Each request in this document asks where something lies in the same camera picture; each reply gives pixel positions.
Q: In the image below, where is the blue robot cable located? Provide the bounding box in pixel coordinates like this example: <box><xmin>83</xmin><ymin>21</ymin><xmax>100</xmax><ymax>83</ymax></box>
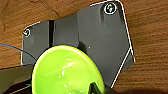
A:
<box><xmin>0</xmin><ymin>43</ymin><xmax>38</xmax><ymax>63</ymax></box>

